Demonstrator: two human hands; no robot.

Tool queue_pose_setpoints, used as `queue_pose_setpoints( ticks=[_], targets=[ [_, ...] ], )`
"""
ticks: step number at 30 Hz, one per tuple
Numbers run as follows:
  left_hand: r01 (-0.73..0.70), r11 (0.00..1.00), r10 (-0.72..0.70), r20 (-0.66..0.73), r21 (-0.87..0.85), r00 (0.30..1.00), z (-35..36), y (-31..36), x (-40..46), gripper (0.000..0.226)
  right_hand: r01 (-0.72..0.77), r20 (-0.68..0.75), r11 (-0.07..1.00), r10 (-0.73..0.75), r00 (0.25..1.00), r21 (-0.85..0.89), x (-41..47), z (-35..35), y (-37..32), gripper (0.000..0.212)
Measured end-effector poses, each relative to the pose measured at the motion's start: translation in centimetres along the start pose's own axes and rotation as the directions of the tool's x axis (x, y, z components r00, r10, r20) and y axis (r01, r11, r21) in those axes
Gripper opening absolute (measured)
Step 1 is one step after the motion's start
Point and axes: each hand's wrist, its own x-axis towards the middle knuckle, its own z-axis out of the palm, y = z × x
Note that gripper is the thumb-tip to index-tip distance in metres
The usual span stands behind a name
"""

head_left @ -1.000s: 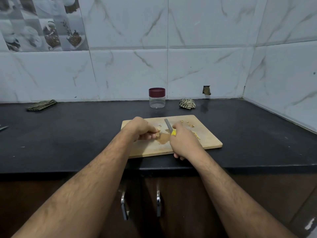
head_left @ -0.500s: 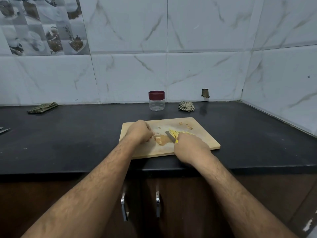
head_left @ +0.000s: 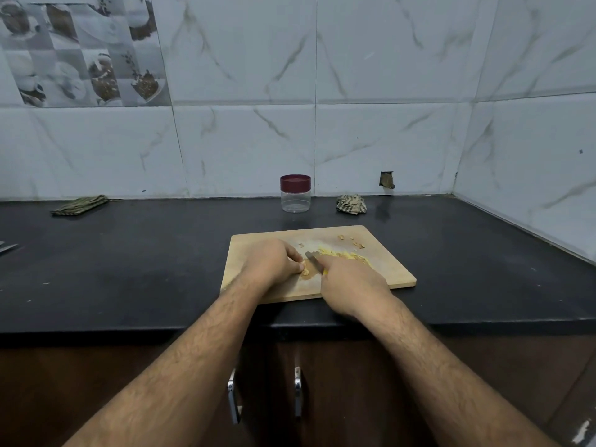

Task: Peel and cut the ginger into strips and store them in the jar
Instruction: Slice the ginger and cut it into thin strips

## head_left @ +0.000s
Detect pile of ginger strips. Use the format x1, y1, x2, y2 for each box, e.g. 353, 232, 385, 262
300, 247, 374, 279

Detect wooden cutting board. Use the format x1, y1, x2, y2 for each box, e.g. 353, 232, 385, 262
220, 225, 418, 304

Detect folded green cloth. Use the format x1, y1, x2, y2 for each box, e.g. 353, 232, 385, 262
51, 194, 111, 218

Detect metal cabinet handle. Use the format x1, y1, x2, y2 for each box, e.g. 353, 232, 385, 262
293, 366, 307, 420
226, 368, 243, 425

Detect person's left hand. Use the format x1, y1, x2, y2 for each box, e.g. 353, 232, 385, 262
238, 238, 307, 296

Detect brown wooden cabinet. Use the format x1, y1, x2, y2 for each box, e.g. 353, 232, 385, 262
0, 330, 596, 447

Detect person's left forearm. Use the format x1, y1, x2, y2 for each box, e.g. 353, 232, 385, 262
63, 280, 264, 447

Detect decorative picture tiles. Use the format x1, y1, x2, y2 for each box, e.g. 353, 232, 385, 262
0, 0, 173, 109

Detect person's right forearm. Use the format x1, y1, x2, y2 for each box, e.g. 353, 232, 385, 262
365, 297, 558, 447

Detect black countertop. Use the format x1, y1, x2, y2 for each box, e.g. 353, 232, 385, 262
0, 195, 596, 337

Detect clear jar maroon lid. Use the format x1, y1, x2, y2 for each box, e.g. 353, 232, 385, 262
280, 174, 313, 214

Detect person's right hand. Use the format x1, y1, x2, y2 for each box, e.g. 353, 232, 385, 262
309, 253, 395, 321

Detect crumpled patterned cloth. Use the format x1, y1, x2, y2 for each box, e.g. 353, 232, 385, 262
335, 192, 368, 216

